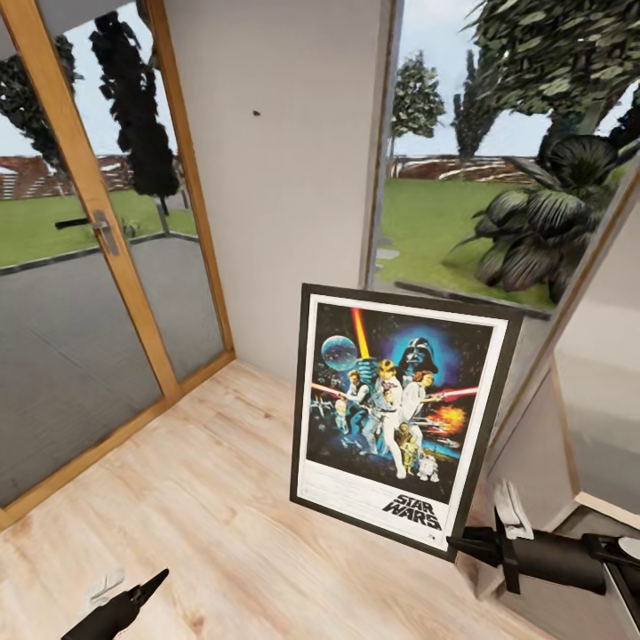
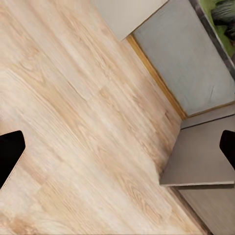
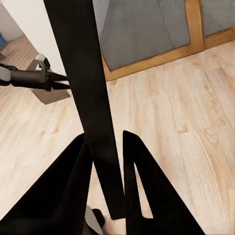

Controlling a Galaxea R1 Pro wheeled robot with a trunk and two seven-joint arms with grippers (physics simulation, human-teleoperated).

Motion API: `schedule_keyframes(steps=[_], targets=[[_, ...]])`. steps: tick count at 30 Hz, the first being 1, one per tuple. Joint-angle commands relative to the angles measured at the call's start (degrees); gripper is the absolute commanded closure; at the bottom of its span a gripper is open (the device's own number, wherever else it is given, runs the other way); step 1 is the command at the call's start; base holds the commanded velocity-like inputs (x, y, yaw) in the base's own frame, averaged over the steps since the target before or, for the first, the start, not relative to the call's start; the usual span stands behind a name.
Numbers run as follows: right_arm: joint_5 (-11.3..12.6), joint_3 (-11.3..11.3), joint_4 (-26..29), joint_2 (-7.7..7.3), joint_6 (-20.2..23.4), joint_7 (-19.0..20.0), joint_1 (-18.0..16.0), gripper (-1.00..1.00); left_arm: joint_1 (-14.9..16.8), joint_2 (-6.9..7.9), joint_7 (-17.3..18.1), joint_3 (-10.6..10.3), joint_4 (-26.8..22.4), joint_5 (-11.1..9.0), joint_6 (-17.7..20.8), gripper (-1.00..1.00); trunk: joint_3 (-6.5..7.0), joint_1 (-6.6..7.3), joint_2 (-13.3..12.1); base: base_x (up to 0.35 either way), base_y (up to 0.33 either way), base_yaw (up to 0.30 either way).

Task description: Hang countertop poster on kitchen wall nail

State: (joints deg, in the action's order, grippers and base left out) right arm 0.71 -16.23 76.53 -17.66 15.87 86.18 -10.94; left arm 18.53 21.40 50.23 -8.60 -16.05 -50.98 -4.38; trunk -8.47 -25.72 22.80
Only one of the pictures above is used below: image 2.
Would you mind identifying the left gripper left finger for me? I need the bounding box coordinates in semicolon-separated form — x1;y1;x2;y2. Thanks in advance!
0;130;25;188

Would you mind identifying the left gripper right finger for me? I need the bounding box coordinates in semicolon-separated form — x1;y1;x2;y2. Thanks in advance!
219;130;235;170

